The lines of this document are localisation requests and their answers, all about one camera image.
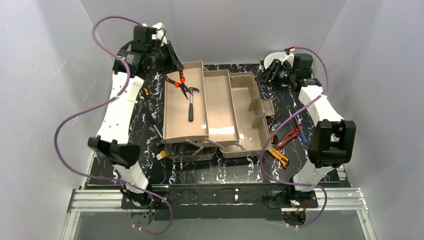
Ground orange black pliers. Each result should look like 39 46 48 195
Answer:
165 70 191 100

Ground black handled claw hammer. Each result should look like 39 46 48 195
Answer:
188 87 200 122

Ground beige plastic tool box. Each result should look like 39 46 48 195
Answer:
163 61 275 162

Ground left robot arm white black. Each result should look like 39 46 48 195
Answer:
87 22 183 194

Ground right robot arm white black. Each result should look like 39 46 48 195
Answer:
255 52 356 192

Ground orange black small tool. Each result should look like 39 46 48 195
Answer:
269 132 275 144

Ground white tape roll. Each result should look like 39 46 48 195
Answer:
263 51 287 68

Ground black silver screwdriver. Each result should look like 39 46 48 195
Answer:
142 107 163 139

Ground red utility knife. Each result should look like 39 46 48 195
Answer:
276 128 299 149

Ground blue screwdriver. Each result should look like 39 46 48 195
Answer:
297 123 308 145

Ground orange utility knife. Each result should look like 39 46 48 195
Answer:
267 147 290 169

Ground yellow hex key set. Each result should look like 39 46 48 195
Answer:
156 150 167 160

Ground black mounting plate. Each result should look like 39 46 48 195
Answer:
120 183 319 222

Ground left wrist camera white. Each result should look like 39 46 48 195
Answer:
151 22 168 46

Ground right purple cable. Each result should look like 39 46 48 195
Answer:
258 46 330 229

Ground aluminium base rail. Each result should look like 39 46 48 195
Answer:
62 185 376 240

